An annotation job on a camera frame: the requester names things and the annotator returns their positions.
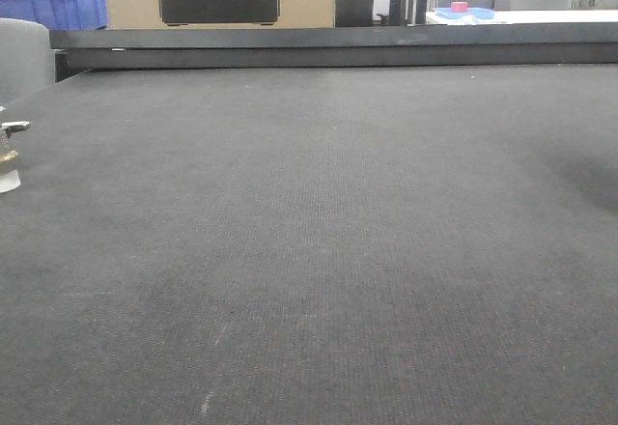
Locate cardboard box with black print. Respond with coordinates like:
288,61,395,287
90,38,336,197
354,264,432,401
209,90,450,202
105,0,335,30

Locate white background table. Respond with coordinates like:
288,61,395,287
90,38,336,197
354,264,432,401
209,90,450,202
426,9,617,25

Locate grey office chair left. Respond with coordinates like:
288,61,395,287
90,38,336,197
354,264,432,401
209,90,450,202
1,18,55,106

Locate blue tray on table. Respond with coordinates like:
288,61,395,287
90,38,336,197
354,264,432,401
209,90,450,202
435,7,495,19

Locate blue plastic crate background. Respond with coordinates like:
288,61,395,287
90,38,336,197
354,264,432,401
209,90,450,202
1,0,108,30

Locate black conveyor side rail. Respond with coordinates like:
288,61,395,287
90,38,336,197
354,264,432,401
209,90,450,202
50,22,617,71

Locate pink tape roll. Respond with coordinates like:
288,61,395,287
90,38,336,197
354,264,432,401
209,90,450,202
450,1,469,14

